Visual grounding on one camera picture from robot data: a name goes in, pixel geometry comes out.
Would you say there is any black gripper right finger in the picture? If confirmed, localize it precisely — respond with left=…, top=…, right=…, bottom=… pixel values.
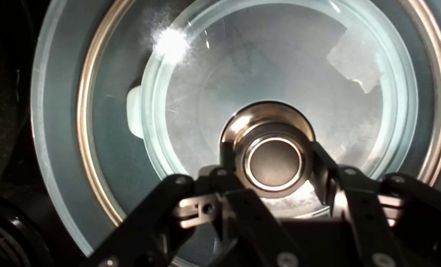
left=310, top=143, right=441, bottom=267

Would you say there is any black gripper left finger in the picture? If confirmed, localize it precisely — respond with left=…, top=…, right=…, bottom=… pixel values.
left=88, top=140, right=300, bottom=267

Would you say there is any glass lid with steel knob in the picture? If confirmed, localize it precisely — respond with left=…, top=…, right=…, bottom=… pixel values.
left=75, top=0, right=441, bottom=230

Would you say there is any blue bowl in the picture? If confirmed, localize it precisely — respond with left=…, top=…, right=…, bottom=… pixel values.
left=27, top=0, right=441, bottom=267

